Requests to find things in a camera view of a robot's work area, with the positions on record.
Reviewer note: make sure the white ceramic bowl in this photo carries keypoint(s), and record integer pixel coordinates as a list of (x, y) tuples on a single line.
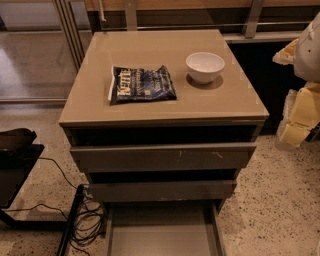
[(204, 67)]

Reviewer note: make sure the grey drawer cabinet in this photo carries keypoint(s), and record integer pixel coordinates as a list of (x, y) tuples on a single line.
[(227, 110)]

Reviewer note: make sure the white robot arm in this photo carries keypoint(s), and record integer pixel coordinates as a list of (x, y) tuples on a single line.
[(306, 66)]

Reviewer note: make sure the blue chip bag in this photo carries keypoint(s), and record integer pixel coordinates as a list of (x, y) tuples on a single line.
[(140, 85)]

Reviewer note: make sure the grey top drawer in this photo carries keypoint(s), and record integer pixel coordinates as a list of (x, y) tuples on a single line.
[(178, 157)]

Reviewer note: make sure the black metal stand leg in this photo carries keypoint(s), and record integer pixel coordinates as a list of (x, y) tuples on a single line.
[(66, 236)]

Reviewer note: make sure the grey middle drawer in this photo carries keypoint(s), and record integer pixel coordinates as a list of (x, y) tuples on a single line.
[(163, 191)]

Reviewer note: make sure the grey open bottom drawer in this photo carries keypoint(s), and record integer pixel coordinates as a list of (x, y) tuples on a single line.
[(163, 229)]

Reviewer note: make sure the black side table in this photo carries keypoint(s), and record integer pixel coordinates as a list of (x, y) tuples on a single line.
[(18, 155)]

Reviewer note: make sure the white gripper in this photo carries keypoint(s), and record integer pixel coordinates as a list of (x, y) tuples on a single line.
[(308, 55)]

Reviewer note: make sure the dark object on floor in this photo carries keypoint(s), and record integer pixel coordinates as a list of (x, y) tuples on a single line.
[(314, 134)]

